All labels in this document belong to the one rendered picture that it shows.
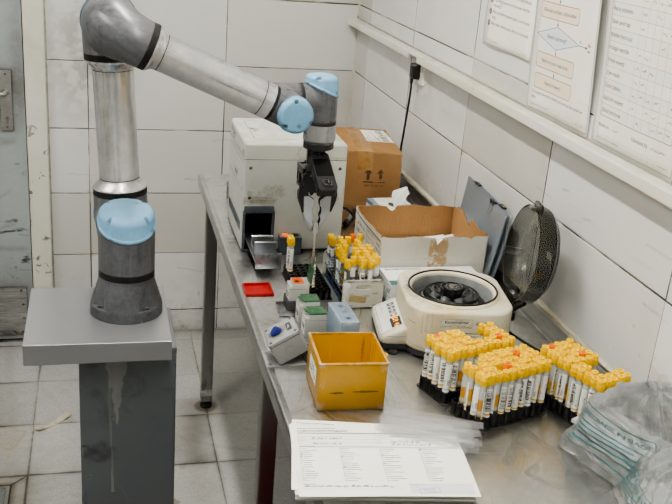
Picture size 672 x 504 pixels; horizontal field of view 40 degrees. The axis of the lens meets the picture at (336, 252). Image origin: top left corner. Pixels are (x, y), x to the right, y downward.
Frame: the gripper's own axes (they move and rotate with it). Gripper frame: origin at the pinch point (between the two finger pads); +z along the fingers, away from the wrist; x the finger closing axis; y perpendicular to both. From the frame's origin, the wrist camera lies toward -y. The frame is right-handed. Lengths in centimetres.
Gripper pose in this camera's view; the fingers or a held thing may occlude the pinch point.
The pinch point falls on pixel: (315, 226)
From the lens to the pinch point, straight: 215.5
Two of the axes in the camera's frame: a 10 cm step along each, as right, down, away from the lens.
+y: -2.4, -3.7, 9.0
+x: -9.7, 0.3, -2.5
